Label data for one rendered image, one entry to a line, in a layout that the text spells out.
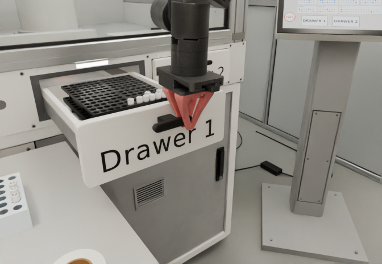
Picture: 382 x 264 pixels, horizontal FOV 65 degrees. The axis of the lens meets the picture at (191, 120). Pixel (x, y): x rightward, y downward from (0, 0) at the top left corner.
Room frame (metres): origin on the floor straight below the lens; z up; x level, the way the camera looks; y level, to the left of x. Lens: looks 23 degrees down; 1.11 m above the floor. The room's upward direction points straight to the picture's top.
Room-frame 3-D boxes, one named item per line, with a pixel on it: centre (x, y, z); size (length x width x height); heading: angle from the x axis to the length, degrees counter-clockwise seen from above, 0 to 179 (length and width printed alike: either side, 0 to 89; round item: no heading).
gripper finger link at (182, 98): (0.47, 0.01, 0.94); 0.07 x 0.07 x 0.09; 36
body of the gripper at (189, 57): (0.47, 0.00, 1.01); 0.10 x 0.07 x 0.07; 36
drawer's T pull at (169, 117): (0.46, 0.04, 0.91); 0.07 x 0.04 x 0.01; 126
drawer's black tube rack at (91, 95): (0.64, 0.17, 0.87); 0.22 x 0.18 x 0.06; 36
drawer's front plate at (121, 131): (0.48, 0.05, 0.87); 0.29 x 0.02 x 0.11; 126
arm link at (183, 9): (0.47, 0.00, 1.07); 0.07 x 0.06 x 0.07; 26
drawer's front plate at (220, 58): (0.93, -0.01, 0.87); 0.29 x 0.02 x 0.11; 126
